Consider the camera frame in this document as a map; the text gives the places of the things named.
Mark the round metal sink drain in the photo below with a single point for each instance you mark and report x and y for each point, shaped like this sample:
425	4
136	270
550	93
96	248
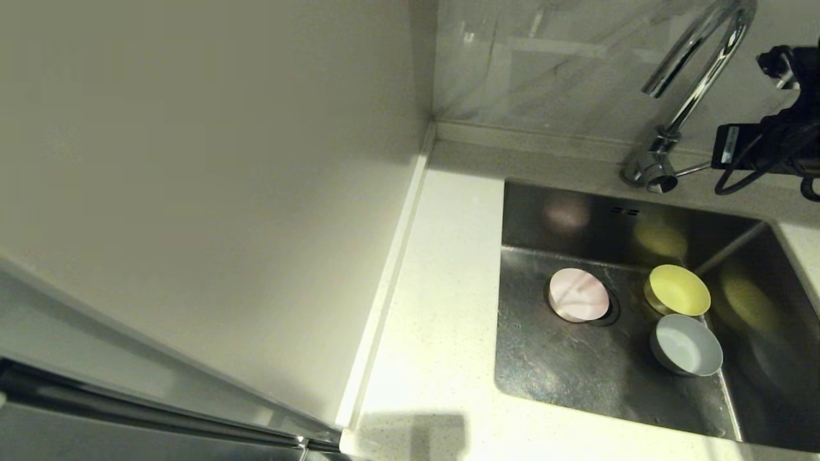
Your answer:
614	314

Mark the stainless steel sink basin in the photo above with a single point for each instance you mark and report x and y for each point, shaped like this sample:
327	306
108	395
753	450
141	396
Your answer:
576	378

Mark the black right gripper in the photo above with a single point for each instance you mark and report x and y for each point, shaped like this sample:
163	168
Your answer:
801	141

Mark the yellow bowl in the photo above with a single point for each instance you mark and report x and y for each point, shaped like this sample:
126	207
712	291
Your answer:
680	291

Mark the chrome gooseneck faucet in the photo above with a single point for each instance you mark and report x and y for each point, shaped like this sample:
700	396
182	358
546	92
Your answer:
653	168

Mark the stainless steel appliance door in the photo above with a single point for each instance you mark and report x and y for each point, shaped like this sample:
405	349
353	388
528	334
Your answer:
128	445

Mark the tall white cabinet side panel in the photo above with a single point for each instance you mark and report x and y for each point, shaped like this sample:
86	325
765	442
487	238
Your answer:
192	160

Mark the grey blue bowl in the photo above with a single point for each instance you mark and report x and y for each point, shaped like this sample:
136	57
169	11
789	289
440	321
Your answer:
688	346

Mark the pink bowl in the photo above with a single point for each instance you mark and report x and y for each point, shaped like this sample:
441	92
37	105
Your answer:
580	294

